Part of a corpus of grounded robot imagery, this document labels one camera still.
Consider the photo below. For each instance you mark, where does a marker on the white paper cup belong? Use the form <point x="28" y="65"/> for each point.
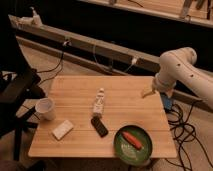
<point x="45" y="107"/>

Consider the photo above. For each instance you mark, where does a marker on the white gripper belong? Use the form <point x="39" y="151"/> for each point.
<point x="161" y="83"/>

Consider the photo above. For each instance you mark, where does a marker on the white small bottle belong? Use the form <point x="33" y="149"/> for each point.
<point x="98" y="106"/>

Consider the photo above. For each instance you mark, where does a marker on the clear plastic fork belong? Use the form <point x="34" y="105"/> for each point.
<point x="128" y="151"/>

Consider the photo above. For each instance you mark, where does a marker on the white rectangular sponge block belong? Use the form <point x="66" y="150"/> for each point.
<point x="61" y="130"/>

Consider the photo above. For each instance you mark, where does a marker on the green round plate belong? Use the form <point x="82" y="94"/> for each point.
<point x="132" y="145"/>

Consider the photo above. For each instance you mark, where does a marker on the wooden table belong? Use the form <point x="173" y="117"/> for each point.
<point x="74" y="97"/>

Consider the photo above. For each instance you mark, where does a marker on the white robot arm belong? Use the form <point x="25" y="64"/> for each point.
<point x="178" y="65"/>

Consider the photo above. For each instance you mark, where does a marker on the white spray bottle on ledge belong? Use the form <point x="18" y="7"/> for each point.
<point x="36" y="17"/>

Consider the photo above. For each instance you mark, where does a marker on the black rectangular remote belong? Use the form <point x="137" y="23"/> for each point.
<point x="99" y="126"/>

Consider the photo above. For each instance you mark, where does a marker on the blue box on floor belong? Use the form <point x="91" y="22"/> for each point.
<point x="167" y="102"/>

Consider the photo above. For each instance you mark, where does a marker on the black chair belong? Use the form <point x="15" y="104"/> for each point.
<point x="23" y="86"/>

